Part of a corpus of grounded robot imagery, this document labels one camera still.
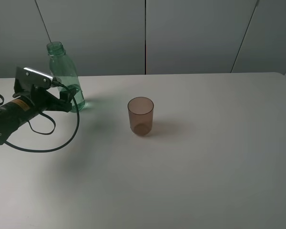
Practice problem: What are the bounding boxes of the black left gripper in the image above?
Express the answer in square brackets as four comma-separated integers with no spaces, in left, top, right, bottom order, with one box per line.
[12,78,78,112]

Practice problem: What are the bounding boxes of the green transparent plastic bottle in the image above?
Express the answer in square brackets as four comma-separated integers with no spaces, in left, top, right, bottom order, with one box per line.
[46,42,85,111]

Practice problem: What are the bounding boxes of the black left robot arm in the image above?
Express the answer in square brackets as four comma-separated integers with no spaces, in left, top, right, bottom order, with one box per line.
[0,79,80,153]

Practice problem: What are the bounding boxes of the pink translucent cup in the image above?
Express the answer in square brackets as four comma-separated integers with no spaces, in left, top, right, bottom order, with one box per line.
[127,97,154,136]

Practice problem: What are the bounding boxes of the black camera cable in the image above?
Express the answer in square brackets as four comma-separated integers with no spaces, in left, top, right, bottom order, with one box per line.
[4,81,81,154]

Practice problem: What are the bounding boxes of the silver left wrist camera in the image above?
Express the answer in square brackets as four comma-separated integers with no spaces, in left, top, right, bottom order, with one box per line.
[15,67,54,89]

